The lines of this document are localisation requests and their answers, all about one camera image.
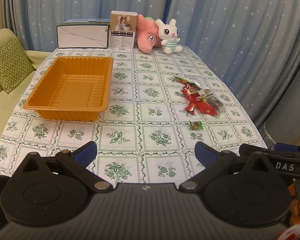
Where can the pink plush toy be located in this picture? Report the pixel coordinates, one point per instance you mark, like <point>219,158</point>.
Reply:
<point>147,34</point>

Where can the blue starry curtain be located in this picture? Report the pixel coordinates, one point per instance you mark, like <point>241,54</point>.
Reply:
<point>252,45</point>

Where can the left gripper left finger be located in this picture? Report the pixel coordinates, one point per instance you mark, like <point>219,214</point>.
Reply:
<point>74,164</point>

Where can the red snack packet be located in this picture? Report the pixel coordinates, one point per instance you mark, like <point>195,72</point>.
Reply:
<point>206,108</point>

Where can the green zigzag cushion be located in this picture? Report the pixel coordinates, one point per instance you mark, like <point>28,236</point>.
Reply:
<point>14,65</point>

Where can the red foil candy pack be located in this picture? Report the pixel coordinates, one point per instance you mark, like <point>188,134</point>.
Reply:
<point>191,93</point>

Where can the white bunny plush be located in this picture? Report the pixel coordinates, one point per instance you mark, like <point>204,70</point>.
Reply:
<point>168,33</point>

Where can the green candy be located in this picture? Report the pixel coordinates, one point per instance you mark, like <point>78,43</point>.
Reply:
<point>196,126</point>

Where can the grey snack bar wrapper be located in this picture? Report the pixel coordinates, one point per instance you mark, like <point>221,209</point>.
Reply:
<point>213,100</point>

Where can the white green cardboard box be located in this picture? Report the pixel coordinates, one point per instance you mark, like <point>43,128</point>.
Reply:
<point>83,33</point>

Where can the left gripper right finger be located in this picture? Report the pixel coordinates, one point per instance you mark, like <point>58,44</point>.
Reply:
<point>217,164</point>

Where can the light green sofa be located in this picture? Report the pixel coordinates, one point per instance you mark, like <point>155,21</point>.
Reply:
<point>8,102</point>

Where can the tan product box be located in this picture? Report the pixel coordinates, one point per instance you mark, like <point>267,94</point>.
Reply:
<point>122,29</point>

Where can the right hand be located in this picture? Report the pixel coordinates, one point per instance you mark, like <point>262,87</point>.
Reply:
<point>295,211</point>

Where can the green floral tablecloth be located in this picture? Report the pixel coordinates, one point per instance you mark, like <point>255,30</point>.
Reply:
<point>144,136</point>

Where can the orange plastic tray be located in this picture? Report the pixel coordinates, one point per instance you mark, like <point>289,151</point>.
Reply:
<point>73,88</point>

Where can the grey lace-trimmed cover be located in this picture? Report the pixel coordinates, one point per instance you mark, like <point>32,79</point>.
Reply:
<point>283,124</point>

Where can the green silver snack bag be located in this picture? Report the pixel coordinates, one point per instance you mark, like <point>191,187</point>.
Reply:
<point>189,81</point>

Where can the red bow candy wrapper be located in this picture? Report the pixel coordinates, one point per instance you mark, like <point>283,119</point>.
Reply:
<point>192,106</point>

